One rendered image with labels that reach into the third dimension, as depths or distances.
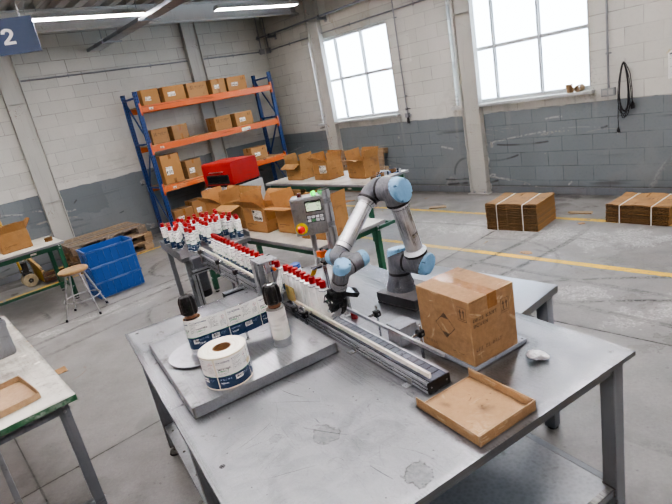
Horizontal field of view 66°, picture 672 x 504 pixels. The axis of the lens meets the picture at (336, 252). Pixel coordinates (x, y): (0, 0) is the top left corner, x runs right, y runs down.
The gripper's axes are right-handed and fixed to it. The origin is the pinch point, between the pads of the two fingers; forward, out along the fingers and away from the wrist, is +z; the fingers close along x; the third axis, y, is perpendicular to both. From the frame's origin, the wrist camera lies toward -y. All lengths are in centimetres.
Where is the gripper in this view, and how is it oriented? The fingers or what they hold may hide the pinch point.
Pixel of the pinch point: (338, 314)
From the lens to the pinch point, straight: 246.3
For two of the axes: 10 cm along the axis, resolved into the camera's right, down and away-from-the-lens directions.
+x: 5.4, 6.1, -5.8
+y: -8.4, 3.1, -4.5
